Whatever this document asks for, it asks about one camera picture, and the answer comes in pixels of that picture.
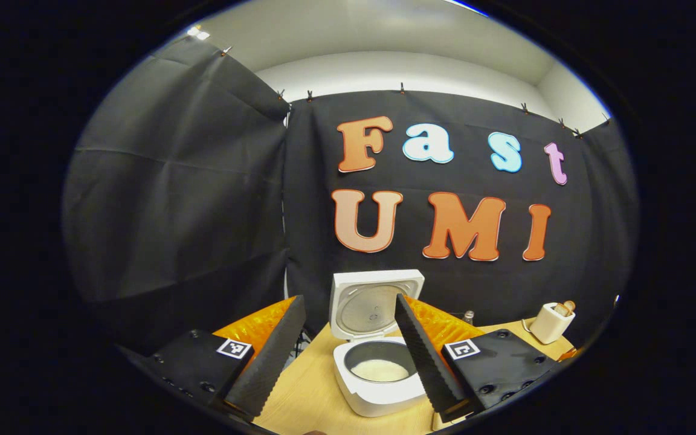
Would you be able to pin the toasted bread slice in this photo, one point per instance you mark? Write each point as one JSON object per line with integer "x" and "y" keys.
{"x": 570, "y": 306}
{"x": 560, "y": 310}

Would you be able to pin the clear plastic water bottle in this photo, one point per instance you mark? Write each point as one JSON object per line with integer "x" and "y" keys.
{"x": 469, "y": 316}

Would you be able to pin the white rice cooker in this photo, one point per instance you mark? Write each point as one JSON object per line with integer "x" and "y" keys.
{"x": 360, "y": 399}

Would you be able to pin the white toaster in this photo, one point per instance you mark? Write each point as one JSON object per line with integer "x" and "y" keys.
{"x": 547, "y": 329}

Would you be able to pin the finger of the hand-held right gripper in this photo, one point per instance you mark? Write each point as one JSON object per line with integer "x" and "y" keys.
{"x": 568, "y": 354}

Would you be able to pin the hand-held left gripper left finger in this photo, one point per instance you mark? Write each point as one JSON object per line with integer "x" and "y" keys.
{"x": 269, "y": 362}

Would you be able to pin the white rice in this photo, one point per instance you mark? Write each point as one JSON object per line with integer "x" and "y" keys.
{"x": 378, "y": 370}

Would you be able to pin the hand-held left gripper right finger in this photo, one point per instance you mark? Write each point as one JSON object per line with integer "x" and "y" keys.
{"x": 423, "y": 362}

